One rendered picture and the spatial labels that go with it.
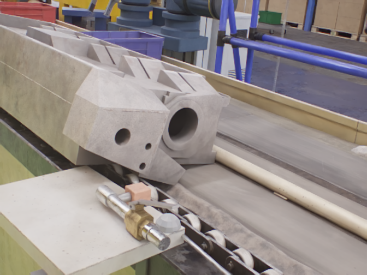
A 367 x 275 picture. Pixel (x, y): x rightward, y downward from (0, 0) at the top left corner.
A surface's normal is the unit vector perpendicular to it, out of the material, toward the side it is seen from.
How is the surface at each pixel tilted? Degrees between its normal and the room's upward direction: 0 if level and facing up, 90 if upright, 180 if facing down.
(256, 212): 0
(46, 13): 92
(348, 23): 90
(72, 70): 80
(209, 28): 90
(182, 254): 0
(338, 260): 0
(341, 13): 90
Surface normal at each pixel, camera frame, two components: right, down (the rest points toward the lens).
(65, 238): 0.09, -0.94
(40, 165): -0.78, 0.14
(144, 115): 0.63, 0.32
